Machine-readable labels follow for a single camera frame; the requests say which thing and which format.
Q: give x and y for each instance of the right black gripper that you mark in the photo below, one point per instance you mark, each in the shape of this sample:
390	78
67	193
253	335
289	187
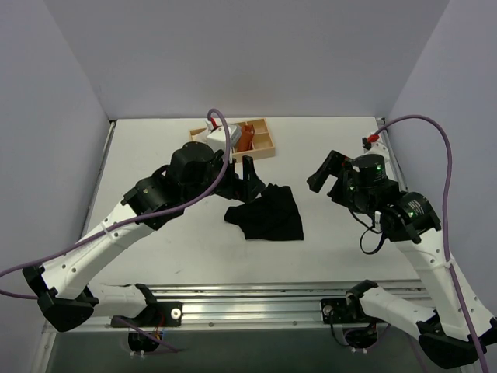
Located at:
338	182

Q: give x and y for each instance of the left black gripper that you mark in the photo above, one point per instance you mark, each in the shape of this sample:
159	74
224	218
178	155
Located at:
236	182

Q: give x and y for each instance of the black underwear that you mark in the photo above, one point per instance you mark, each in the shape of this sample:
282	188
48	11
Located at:
274	216

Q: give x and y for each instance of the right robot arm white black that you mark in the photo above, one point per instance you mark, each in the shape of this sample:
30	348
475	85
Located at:
457	326

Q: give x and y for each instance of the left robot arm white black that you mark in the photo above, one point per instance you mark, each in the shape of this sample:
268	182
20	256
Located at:
65	294

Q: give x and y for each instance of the wooden compartment tray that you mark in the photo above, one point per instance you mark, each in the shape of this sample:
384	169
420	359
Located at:
262	143

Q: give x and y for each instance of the orange rolled cloth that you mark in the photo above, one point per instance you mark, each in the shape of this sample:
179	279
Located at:
245	141

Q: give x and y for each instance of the grey rolled cloth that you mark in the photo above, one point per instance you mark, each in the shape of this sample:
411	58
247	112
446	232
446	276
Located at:
235	132

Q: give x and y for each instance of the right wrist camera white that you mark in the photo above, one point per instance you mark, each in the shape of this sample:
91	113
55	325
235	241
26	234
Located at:
373	144

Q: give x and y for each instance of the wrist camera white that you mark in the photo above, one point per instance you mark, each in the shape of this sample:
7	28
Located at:
216	138
373	144

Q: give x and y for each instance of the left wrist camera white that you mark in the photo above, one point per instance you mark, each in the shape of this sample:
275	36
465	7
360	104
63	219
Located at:
216	138

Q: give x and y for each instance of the aluminium frame rail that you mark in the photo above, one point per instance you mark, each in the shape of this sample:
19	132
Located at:
265	304

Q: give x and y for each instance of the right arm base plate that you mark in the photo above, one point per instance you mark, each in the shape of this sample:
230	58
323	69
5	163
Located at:
336	311

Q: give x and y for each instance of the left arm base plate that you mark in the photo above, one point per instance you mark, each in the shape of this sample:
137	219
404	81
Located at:
167	314

